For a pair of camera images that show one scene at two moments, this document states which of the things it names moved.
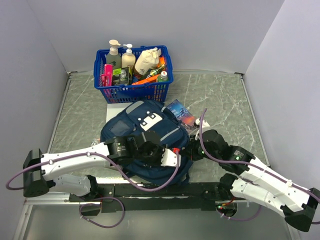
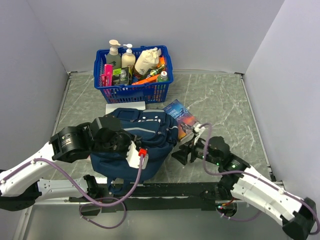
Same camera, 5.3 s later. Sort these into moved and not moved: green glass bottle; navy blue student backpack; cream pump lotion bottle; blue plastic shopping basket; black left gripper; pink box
Moved: black left gripper; navy blue student backpack
Not moved: pink box; cream pump lotion bottle; green glass bottle; blue plastic shopping basket
